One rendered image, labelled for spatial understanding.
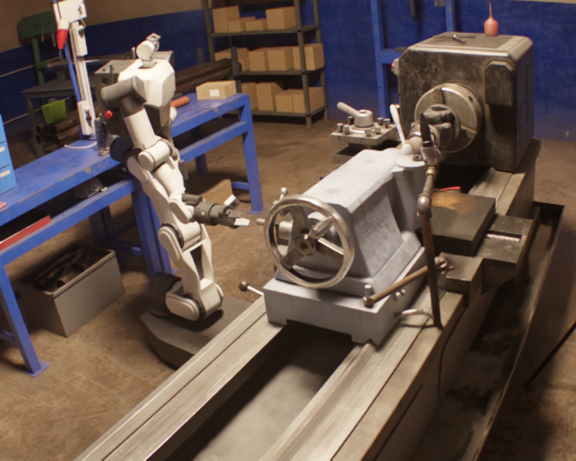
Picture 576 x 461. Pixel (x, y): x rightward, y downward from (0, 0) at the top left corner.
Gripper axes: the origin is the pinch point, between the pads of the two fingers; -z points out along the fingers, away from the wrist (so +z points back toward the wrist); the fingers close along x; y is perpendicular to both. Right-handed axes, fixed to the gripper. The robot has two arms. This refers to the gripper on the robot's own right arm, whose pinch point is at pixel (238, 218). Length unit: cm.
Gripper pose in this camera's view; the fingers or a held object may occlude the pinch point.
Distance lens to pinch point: 217.5
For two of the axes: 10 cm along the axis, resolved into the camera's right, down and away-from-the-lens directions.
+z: -8.6, -1.4, 5.0
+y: -3.3, 8.9, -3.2
